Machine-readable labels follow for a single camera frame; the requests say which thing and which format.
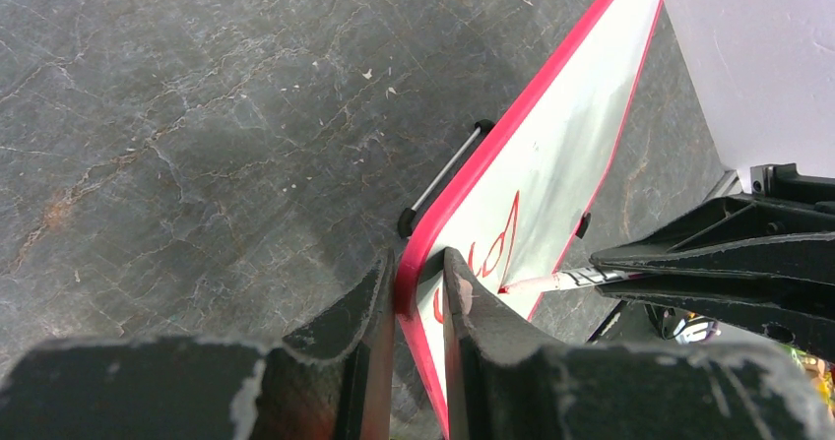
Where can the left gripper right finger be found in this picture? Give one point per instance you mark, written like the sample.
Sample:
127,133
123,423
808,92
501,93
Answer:
507,379

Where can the pink framed whiteboard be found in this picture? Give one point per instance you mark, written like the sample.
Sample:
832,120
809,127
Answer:
513,207

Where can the whiteboard metal stand rod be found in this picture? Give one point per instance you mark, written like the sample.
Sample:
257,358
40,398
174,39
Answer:
406,221

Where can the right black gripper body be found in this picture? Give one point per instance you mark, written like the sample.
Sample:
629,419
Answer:
783,181

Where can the whiteboard black clip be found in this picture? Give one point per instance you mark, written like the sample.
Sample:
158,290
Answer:
583,225

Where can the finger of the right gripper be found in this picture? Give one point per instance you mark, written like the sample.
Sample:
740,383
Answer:
738,236
794,313

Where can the red whiteboard marker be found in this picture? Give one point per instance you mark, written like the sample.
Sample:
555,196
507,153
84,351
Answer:
568,280

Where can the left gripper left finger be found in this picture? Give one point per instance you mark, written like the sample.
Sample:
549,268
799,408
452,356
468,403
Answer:
328,379

